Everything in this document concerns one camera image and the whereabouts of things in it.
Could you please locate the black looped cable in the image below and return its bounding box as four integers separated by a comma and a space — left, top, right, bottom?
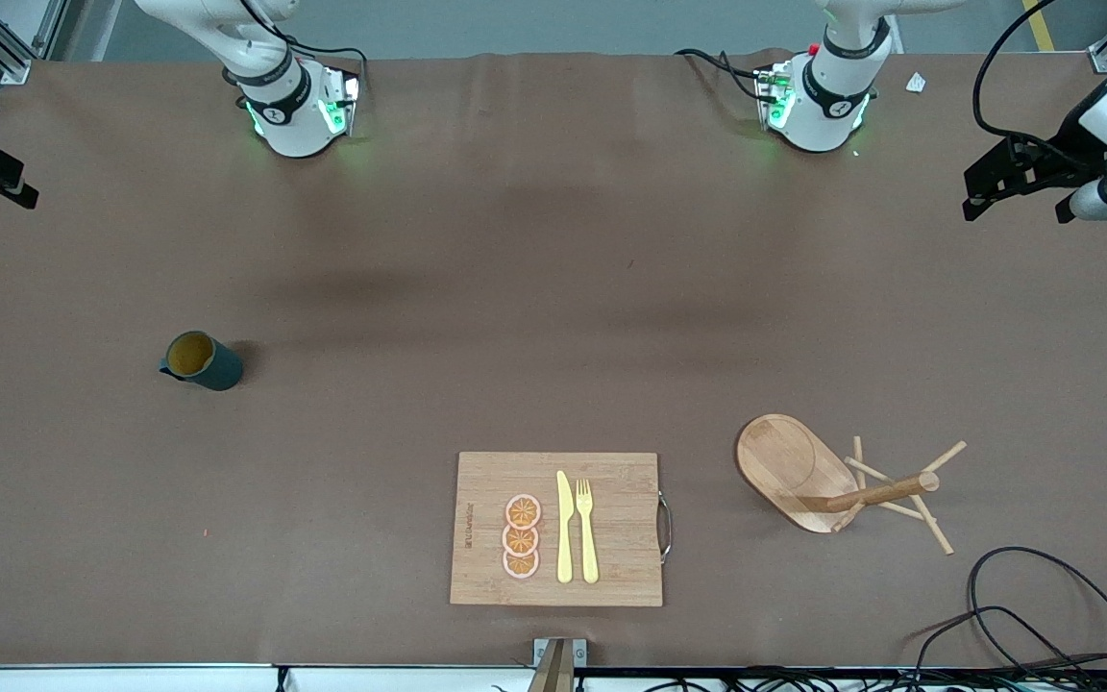
967, 546, 1107, 674
917, 605, 1083, 692

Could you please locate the yellow plastic fork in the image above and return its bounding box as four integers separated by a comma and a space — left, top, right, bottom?
576, 479, 601, 585

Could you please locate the black left arm wrist cable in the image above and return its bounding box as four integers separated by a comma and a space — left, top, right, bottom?
972, 0, 1107, 145

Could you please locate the brown table cover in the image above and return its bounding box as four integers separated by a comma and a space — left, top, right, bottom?
0, 48, 1107, 669

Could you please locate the dark green cup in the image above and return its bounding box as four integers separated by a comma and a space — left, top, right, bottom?
159, 331, 245, 392

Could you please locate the black left arm base cable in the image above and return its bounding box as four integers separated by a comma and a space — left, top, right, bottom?
674, 48, 771, 102

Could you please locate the black right arm base cable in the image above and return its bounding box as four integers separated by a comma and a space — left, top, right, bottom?
241, 0, 369, 97

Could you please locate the black arm base cable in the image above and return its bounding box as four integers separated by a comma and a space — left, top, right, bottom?
241, 0, 369, 97
674, 48, 771, 102

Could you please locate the black cable along table edge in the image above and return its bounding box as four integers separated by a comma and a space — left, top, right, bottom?
578, 666, 1107, 692

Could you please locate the wooden mug tree rack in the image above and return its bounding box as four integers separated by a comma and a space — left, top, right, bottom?
734, 413, 968, 556

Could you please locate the bamboo cutting board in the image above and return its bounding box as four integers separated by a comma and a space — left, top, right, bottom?
449, 452, 675, 608

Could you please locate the yellow plastic knife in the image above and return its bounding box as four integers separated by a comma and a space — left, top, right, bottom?
555, 470, 575, 584

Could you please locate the metal table bracket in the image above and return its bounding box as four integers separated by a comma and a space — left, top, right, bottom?
532, 637, 588, 669

